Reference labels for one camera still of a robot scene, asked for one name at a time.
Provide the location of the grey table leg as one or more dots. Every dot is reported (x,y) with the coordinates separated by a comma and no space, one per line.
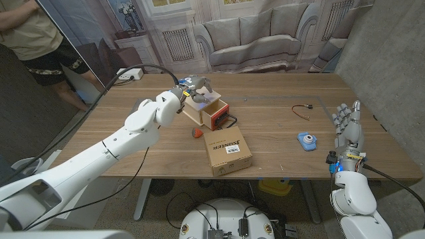
(310,202)

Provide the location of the wooden box with slot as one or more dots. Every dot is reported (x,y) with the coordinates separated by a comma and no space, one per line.
(194,111)

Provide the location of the brown cardboard package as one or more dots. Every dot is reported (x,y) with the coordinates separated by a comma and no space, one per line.
(229,159)

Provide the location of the person in jeans dark shoe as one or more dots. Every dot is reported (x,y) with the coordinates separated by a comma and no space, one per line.
(5,167)

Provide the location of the white robot torso edge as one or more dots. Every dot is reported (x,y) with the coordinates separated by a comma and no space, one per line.
(66,235)

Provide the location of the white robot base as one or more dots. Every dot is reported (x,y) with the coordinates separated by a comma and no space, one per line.
(225,212)

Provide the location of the yellow object under table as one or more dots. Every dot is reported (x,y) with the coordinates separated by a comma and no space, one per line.
(274,187)

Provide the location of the black module on base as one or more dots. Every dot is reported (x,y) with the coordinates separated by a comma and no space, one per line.
(243,227)

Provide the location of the grey box on floor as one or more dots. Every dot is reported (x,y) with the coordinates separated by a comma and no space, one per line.
(291,231)

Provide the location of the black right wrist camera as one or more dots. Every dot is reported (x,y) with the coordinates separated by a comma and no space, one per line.
(331,157)

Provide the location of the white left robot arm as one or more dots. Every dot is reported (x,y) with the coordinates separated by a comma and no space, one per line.
(99,152)

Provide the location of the printed living room backdrop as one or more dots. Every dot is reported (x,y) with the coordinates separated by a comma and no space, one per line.
(252,40)

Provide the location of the wooden drawer red front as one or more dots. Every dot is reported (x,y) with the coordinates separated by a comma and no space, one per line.
(217,111)

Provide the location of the person in beige shirt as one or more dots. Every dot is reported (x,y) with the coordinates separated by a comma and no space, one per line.
(33,36)

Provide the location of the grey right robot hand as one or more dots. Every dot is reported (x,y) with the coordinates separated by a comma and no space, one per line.
(352,132)

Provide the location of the small red toy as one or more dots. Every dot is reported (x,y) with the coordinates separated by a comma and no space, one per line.
(197,133)

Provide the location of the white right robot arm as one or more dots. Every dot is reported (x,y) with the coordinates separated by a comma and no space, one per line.
(353,196)

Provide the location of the white power strip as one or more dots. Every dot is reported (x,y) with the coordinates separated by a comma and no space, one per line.
(131,73)

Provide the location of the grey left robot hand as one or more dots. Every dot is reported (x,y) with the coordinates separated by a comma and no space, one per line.
(196,82)

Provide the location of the blue toy camera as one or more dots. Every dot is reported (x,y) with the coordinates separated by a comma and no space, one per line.
(307,142)

